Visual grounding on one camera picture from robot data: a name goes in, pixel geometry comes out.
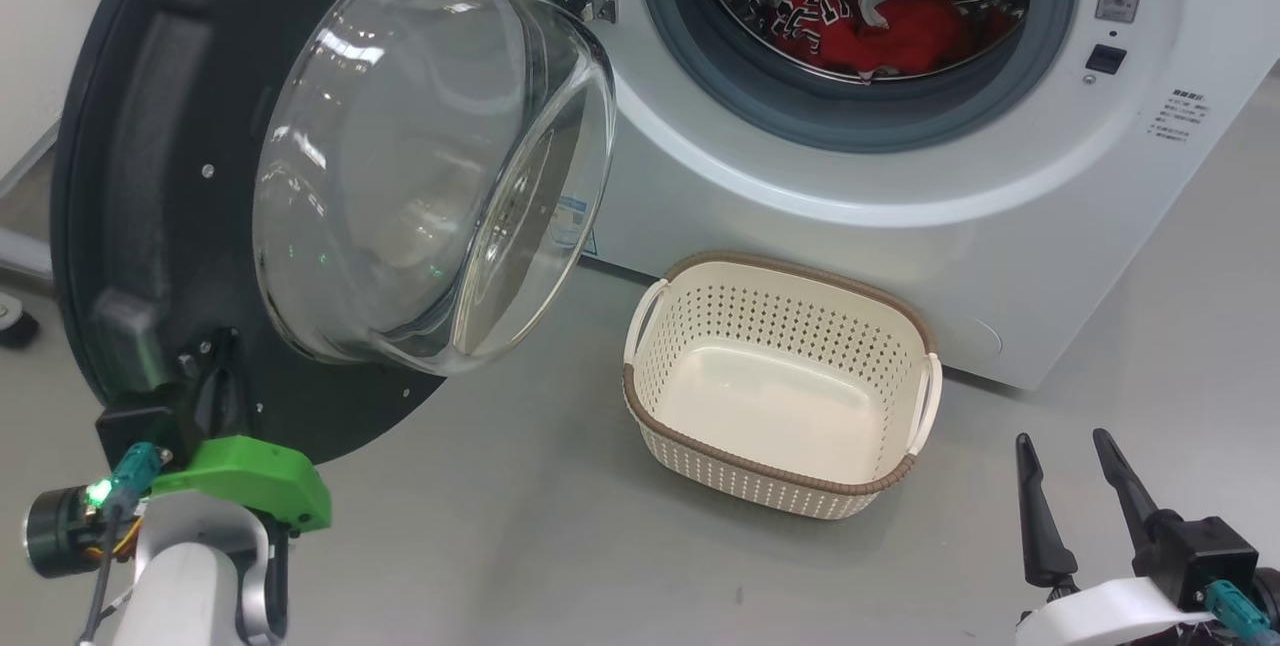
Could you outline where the black round glass washer door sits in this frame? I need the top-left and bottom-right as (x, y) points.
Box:
(50, 0), (618, 467)

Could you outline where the cable with teal plug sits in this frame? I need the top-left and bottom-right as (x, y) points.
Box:
(80, 443), (164, 646)
(1205, 581), (1280, 646)

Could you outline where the white front-load washing machine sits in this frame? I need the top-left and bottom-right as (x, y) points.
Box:
(560, 0), (1280, 392)

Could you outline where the right cable with teal plug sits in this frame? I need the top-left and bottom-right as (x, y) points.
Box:
(1205, 581), (1280, 646)

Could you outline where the grey rubber door gasket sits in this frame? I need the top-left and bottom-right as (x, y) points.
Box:
(635, 0), (1081, 155)

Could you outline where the red garment with white stripes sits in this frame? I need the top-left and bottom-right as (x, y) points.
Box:
(850, 0), (1013, 84)

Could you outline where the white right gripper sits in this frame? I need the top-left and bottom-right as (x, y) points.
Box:
(1015, 429), (1216, 646)

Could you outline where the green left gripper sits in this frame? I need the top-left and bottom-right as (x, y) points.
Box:
(150, 331), (333, 535)

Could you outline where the cream perforated basket brown rim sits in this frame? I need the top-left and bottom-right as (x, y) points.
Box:
(622, 251), (943, 522)

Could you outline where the blue energy label sticker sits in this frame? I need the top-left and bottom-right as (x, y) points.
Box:
(552, 194), (603, 259)

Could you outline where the left cable with teal plug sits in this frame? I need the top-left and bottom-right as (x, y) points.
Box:
(80, 443), (164, 646)

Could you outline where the small black caster wheel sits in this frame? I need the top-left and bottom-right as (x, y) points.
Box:
(0, 291), (41, 349)

